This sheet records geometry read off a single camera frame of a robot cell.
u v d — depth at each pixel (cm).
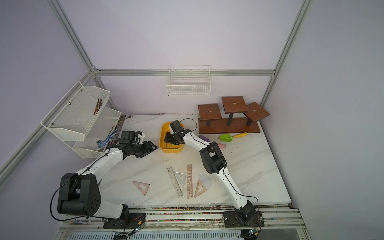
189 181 87
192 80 96
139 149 77
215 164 66
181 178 88
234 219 73
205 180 88
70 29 74
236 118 100
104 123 98
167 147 101
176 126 86
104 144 81
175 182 86
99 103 82
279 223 73
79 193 46
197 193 82
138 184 86
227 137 108
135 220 73
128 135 70
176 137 84
